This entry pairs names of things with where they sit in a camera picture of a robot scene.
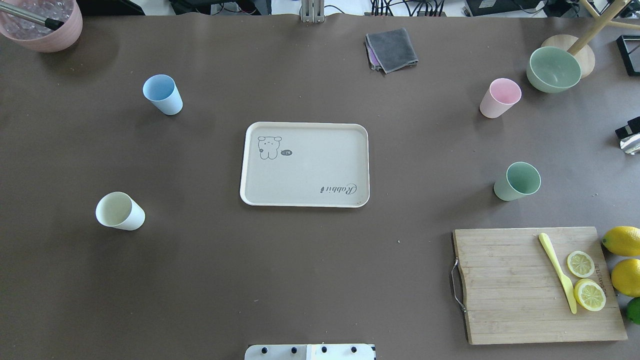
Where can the wooden cup rack stand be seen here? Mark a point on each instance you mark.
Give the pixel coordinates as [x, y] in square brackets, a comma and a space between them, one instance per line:
[578, 47]

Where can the lemon slice lower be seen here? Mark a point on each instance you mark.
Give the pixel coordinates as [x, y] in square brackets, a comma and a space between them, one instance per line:
[589, 295]

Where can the green plastic bowl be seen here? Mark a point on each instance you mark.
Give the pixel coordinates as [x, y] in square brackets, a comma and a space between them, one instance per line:
[552, 70]

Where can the pink bowl with ice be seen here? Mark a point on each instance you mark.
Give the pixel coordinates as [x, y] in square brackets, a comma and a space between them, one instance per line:
[41, 39]

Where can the purple folded cloth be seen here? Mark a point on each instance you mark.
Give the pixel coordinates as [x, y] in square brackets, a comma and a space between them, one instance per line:
[372, 58]

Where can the green lime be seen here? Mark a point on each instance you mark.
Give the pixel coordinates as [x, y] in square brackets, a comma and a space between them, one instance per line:
[633, 310]

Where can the cream rabbit serving tray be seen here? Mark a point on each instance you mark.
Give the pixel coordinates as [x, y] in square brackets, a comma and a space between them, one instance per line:
[305, 164]

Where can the whole yellow lemon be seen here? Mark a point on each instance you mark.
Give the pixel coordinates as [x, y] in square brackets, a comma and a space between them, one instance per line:
[625, 277]
[622, 241]

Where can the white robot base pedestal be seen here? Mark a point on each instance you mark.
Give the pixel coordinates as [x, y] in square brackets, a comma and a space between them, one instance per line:
[324, 351]

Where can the wooden cutting board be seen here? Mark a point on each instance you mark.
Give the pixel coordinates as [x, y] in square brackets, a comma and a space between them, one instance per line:
[512, 295]

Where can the grey folded cloth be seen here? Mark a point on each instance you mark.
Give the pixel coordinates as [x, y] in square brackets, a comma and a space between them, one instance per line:
[393, 49]

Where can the blue plastic cup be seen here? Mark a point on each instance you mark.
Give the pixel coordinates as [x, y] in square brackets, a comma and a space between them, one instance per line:
[161, 90]

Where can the cream white plastic cup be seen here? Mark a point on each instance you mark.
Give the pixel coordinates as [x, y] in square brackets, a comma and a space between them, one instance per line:
[117, 210]

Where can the green plastic cup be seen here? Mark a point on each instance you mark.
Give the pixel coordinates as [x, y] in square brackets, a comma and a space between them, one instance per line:
[521, 179]

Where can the lemon slice upper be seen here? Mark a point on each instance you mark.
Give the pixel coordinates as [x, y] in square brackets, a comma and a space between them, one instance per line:
[580, 264]

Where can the lemon slice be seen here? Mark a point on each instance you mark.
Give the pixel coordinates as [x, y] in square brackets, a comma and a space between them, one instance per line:
[589, 295]
[580, 264]

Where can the pink plastic cup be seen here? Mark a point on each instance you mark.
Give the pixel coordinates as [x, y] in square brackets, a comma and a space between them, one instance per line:
[502, 94]

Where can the yellow plastic knife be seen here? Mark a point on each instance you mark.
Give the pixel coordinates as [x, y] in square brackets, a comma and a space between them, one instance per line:
[567, 284]

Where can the metal muddler black tip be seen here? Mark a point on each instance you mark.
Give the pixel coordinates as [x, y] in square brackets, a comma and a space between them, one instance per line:
[19, 12]

